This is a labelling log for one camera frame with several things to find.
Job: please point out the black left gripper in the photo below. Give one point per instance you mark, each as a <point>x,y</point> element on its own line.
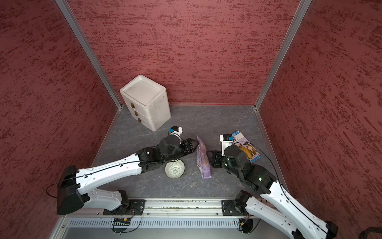
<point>189,149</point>

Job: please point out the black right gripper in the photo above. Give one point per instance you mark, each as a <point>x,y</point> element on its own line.
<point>215,158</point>

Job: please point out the purple oats bag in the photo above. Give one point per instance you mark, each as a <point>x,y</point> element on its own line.
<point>202,160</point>

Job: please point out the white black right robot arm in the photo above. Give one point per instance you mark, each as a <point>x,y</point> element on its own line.
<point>267,199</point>

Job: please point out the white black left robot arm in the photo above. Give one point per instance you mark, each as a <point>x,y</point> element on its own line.
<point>80,188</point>

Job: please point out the green patterned breakfast bowl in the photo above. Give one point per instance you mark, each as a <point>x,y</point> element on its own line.
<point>175,169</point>

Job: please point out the Why Do Dogs Bark book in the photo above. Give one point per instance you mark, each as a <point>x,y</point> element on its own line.
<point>242,142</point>

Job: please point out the white three-drawer storage box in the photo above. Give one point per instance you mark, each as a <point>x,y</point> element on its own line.
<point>147,102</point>

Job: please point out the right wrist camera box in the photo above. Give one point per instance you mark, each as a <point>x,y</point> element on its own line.
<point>226,141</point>

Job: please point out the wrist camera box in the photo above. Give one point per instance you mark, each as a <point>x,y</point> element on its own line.
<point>176,130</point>
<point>226,141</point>

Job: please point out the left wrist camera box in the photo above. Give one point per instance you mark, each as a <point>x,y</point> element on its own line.
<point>176,130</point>

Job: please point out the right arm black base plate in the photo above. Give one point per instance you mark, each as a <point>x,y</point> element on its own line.
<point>232,208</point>

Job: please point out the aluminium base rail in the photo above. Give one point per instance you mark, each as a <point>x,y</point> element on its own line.
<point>169,219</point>

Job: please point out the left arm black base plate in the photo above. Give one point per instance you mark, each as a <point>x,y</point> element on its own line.
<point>133,207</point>

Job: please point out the right aluminium corner post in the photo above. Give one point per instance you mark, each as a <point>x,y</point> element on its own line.
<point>289,36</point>

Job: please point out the aluminium corner post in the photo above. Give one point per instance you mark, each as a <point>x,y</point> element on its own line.
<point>75,27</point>
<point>289,36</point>

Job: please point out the left aluminium corner post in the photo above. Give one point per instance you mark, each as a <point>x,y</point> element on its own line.
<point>75,27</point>

